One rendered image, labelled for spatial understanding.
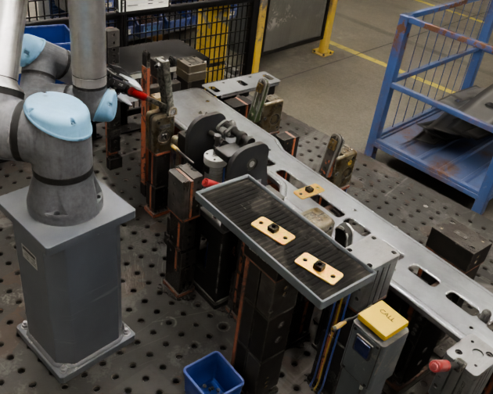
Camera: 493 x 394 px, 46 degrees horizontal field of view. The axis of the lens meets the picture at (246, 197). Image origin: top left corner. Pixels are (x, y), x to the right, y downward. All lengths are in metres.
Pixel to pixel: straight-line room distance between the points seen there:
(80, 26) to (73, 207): 0.38
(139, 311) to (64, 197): 0.50
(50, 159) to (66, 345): 0.46
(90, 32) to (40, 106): 0.24
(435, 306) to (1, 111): 0.94
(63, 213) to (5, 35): 0.35
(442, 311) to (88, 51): 0.92
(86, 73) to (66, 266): 0.42
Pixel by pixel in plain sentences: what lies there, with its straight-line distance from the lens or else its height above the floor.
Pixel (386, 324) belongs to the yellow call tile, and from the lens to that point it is 0.99.
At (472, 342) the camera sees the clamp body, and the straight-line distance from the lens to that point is 1.18.
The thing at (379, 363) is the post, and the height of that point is 1.10.
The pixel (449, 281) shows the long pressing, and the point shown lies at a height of 1.00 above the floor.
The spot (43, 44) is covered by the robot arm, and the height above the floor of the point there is 1.32.
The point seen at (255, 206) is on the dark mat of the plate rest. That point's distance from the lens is 1.17.
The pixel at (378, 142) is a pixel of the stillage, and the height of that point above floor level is 0.18.
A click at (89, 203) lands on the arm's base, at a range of 1.20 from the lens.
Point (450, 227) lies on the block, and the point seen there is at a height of 1.03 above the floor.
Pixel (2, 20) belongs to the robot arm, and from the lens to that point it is 1.22.
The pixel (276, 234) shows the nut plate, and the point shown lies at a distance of 1.10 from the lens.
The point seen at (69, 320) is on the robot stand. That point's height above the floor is 0.87.
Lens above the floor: 1.84
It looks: 35 degrees down
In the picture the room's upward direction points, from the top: 8 degrees clockwise
